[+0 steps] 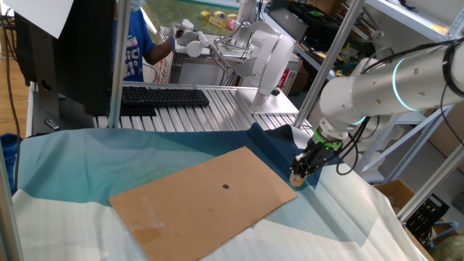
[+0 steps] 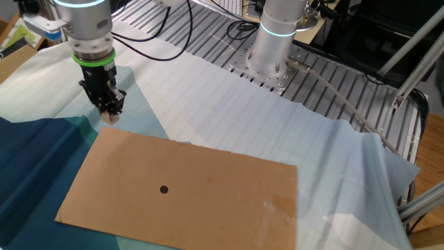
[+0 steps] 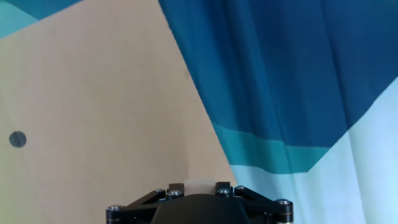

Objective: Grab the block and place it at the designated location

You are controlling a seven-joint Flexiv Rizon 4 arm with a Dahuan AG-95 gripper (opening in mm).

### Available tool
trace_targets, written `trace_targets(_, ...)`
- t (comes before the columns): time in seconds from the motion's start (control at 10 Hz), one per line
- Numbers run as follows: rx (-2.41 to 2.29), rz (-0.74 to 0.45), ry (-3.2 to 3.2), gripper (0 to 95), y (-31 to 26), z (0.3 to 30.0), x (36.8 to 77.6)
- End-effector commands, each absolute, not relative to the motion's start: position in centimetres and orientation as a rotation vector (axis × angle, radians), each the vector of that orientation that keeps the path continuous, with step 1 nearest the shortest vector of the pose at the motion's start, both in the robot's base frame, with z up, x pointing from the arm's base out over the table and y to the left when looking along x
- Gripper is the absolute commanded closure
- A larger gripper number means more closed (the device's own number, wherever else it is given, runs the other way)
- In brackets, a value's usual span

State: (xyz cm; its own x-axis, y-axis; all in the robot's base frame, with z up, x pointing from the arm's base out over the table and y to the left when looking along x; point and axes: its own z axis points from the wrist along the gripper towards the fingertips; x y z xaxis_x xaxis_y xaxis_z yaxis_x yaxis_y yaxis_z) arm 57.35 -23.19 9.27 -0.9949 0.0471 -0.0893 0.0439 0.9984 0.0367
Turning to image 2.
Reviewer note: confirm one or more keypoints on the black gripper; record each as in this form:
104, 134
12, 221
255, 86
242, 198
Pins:
98, 80

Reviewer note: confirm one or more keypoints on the small wooden block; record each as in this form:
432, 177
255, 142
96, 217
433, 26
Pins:
111, 119

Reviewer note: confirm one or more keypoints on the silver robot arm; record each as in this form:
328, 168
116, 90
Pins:
86, 21

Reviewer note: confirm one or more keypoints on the open cardboard box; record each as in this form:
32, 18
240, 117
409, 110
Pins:
14, 62

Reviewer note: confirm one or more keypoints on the black target dot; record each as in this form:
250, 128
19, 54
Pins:
164, 189

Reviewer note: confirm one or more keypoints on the brown cardboard sheet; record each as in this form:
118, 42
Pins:
180, 215

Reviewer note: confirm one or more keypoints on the white keyboard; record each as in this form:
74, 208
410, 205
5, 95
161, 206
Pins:
229, 5

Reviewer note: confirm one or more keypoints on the blue teal white tablecloth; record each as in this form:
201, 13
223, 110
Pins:
312, 156

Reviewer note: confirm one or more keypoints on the tan wooden board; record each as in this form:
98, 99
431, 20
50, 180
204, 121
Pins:
320, 33

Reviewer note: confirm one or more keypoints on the black bulky equipment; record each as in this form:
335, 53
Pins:
374, 34

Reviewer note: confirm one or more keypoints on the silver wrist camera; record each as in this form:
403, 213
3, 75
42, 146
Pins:
41, 26

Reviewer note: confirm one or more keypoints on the aluminium frame post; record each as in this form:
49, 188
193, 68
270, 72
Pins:
416, 78
412, 38
423, 205
48, 8

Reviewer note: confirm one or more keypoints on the wooden picture frame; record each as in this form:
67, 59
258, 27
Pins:
15, 38

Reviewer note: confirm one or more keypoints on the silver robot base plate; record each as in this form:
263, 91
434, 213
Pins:
277, 81

